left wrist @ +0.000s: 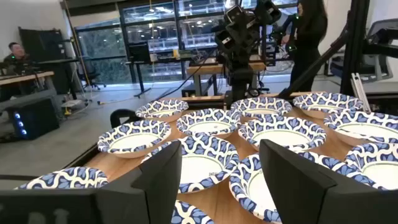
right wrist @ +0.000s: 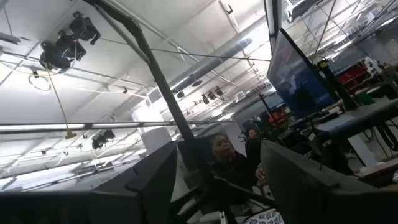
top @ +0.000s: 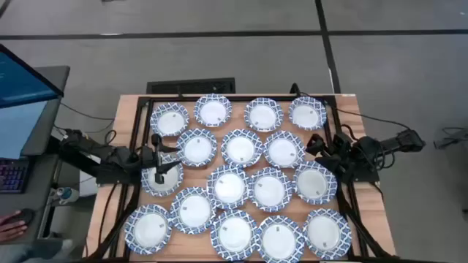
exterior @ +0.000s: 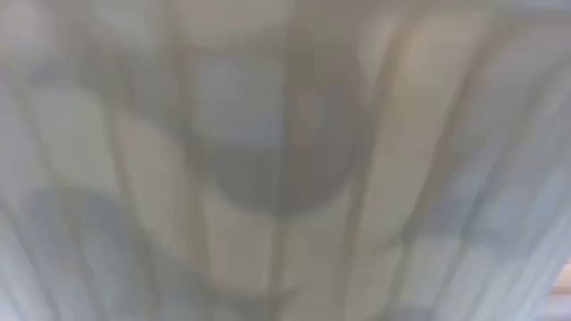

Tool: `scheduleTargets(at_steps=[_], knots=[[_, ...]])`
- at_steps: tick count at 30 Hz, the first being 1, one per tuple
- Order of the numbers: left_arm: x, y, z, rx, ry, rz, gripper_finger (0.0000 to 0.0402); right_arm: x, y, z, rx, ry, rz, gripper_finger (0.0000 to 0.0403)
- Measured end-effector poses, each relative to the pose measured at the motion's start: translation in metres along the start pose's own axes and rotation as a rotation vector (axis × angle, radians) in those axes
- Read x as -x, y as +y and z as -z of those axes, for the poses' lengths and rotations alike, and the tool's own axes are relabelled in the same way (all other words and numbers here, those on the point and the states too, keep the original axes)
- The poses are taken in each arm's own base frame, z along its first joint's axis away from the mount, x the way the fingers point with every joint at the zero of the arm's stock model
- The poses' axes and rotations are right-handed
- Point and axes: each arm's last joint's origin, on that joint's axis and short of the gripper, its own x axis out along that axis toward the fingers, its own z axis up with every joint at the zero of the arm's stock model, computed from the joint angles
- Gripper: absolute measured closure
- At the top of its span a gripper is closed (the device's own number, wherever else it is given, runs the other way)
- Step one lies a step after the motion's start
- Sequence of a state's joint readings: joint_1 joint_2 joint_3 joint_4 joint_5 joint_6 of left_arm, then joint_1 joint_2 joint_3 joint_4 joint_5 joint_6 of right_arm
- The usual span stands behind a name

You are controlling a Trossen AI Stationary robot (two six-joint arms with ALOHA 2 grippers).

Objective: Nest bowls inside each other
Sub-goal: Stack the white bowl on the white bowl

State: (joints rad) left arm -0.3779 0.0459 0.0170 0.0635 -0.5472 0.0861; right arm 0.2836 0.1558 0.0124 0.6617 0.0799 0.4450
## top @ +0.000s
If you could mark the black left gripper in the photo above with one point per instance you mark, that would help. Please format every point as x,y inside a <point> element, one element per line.
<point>156,160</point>

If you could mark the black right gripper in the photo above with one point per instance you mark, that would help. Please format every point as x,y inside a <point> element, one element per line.
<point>340,148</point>

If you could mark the blue patterned paper bowl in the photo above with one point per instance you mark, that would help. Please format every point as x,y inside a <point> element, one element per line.
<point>171,182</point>
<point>313,183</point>
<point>263,116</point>
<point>149,230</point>
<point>213,111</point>
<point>170,122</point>
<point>197,149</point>
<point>270,190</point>
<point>306,115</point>
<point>234,234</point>
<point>229,188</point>
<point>194,212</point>
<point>283,150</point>
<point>240,149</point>
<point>324,233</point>
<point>279,242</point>

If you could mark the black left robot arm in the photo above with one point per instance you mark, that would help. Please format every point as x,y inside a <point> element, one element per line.
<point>117,159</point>

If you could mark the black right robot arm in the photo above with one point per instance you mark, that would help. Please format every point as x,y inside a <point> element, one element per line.
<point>371,149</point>

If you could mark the black floor vent grille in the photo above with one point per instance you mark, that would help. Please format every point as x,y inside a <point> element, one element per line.
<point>190,86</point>

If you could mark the white blue bottle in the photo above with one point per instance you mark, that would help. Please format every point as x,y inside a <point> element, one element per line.
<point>67,194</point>

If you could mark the grey computer desk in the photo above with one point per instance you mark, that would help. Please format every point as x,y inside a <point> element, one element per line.
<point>47,120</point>

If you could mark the black computer mouse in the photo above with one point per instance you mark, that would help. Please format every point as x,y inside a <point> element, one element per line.
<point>25,216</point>

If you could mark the purple backlit keyboard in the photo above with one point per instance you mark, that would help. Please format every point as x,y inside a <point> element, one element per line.
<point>14,175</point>

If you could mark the person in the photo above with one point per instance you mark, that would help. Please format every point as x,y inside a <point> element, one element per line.
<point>33,252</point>

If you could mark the computer monitor blue screen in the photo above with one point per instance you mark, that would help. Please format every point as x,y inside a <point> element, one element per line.
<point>18,84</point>

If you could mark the person's hand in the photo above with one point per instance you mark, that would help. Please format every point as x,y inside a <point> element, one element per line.
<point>11,228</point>

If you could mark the black aluminium table frame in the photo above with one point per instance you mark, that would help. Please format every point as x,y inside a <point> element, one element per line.
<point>140,109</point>

